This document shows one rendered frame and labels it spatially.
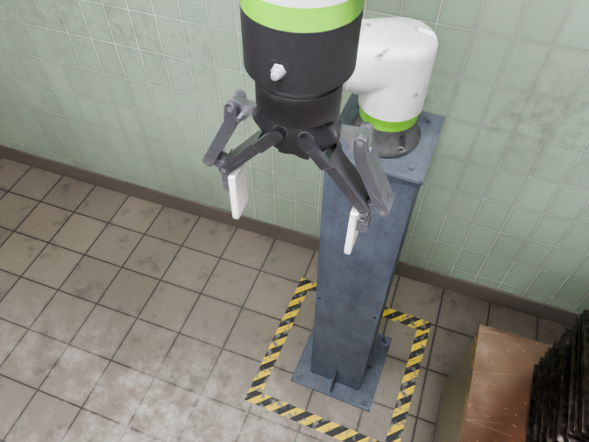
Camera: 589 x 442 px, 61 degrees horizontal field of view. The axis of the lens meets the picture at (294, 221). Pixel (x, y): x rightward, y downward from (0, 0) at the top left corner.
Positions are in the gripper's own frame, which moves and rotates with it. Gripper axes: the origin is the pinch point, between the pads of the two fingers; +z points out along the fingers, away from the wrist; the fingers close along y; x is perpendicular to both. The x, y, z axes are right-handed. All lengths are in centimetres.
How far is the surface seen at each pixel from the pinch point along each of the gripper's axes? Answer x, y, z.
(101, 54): -97, 113, 65
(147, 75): -98, 94, 69
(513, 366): -42, -52, 89
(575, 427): -16, -56, 59
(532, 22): -98, -27, 21
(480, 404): -28, -45, 89
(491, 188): -100, -36, 81
